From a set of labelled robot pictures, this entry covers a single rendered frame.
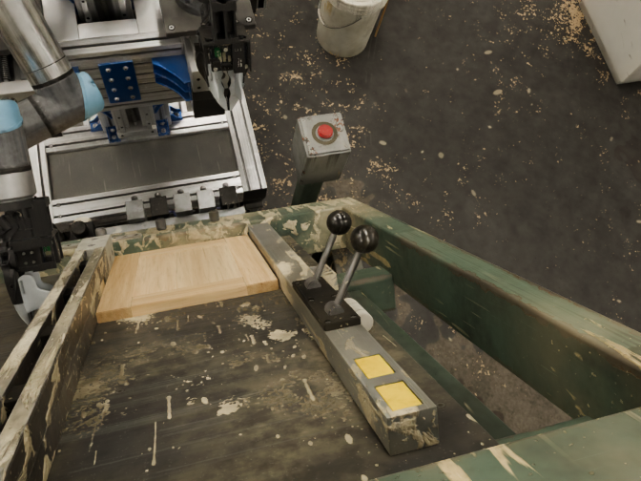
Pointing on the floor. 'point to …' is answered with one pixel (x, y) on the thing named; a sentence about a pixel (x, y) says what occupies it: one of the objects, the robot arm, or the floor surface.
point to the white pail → (347, 25)
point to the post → (305, 194)
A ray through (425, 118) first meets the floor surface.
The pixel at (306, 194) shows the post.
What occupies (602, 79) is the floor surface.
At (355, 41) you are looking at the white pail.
